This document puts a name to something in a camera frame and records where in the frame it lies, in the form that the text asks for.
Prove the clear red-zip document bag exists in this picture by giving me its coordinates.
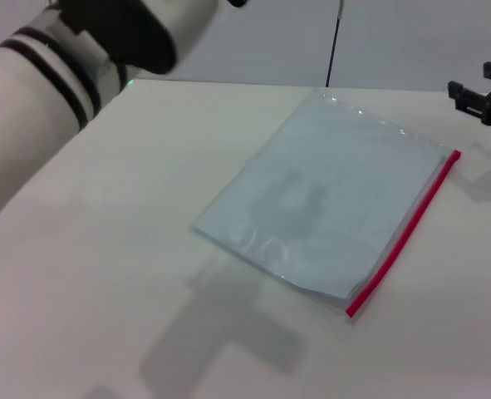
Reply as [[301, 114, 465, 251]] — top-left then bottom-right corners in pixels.
[[190, 86, 463, 320]]

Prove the thin black vertical cable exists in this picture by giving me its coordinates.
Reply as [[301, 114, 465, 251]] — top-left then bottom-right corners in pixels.
[[325, 0, 346, 88]]

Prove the black silver wrist camera box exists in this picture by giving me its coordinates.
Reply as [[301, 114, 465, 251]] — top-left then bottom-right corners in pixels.
[[57, 0, 222, 76]]

